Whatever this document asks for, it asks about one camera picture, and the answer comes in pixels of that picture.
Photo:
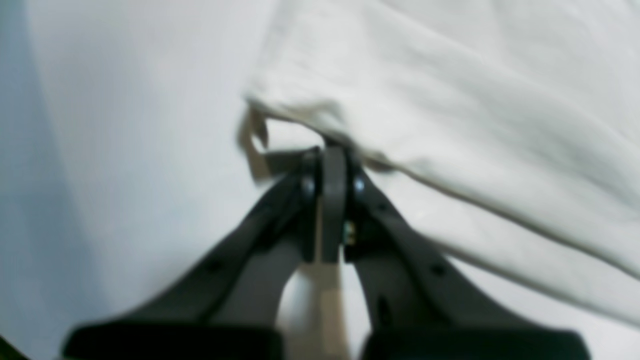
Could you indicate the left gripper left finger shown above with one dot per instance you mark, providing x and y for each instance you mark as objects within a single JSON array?
[{"x": 225, "y": 306}]

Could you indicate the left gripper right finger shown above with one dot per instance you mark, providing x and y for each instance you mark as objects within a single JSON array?
[{"x": 420, "y": 306}]

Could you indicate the beige t-shirt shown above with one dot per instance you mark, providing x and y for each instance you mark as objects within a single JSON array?
[{"x": 514, "y": 123}]

